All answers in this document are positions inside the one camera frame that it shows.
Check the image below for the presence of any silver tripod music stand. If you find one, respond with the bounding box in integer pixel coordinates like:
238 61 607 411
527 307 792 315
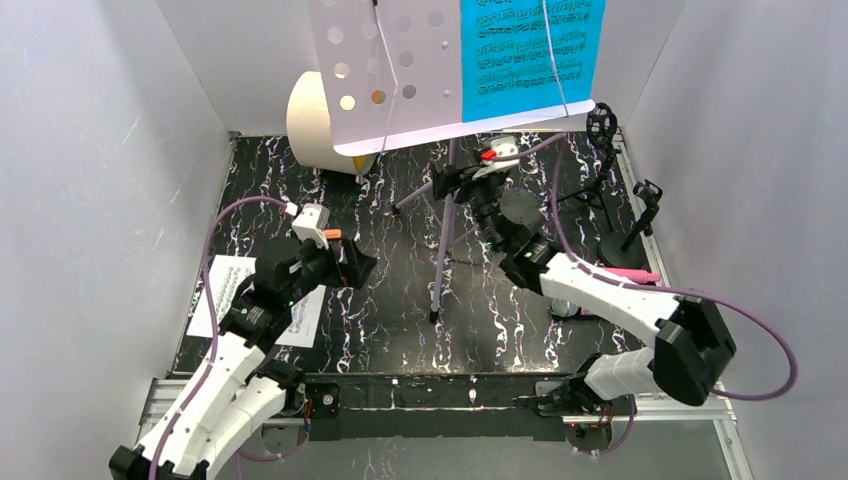
308 1 605 290

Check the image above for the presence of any white sheet music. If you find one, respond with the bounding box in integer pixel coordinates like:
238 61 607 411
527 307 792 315
187 255 326 348

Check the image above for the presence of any black tripod mic stand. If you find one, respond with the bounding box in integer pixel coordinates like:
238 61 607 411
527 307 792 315
556 102 621 233

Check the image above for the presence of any blue mesh microphone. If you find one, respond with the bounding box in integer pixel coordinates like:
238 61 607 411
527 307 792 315
549 299 594 321

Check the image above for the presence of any black round-base mic stand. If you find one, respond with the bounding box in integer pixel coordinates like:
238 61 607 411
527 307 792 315
597 179 663 269

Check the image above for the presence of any pink microphone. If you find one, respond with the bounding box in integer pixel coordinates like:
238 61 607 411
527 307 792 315
605 267 662 285

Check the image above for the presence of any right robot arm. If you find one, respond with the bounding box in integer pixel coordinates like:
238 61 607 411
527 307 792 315
429 160 736 417

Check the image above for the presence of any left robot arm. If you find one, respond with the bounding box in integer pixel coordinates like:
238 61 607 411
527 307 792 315
108 237 377 479

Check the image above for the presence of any orange and grey marker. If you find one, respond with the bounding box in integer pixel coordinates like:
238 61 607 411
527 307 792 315
324 229 343 241

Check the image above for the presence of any blue sheet music page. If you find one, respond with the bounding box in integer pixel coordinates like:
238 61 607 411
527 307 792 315
460 0 607 123

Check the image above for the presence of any cream and orange drum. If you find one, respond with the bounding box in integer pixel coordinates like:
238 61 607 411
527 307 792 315
286 71 376 183

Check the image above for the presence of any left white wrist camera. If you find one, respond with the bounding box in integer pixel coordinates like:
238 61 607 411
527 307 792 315
284 202 330 249

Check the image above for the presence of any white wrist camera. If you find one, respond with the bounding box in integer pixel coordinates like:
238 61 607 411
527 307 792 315
473 135 519 180
284 202 330 249

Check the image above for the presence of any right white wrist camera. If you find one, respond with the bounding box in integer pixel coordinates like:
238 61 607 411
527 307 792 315
473 135 519 180

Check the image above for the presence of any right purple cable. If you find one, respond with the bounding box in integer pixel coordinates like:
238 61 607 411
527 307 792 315
510 132 799 457

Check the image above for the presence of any purple cable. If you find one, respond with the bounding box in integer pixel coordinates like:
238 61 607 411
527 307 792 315
148 195 299 480
510 132 799 457

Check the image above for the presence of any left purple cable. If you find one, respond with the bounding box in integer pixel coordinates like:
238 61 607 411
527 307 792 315
148 195 299 480

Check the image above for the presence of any aluminium frame rail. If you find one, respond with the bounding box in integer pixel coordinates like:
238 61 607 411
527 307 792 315
125 374 753 480

